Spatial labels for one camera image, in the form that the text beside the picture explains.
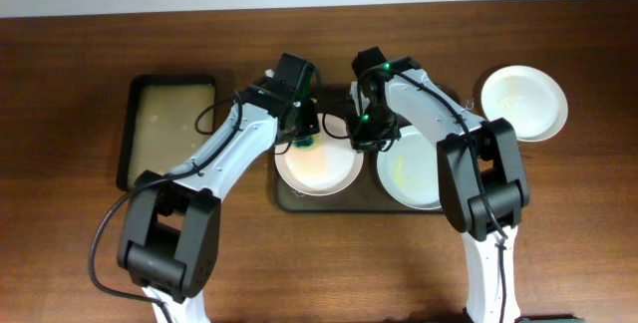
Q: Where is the white plate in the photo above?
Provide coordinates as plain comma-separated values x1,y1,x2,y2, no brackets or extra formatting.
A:
274,114,364,196

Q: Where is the light grey plate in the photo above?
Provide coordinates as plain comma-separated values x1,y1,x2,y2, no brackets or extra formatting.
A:
376,126,441,210

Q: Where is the pink plate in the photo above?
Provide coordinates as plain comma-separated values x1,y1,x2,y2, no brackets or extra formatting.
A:
479,65,568,143

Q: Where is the green yellow sponge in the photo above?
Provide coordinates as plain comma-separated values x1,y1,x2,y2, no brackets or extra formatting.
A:
292,135,321,151

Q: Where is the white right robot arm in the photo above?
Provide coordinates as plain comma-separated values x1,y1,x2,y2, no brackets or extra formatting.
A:
346,48,530,322

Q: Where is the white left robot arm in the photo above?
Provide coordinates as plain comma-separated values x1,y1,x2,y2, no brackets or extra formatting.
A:
117,90,318,322

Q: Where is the dark brown serving tray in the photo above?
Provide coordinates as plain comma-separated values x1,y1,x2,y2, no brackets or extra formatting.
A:
272,82,470,214

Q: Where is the black soapy water tray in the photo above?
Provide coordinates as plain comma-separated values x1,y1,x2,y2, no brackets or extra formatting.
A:
116,74,215,191

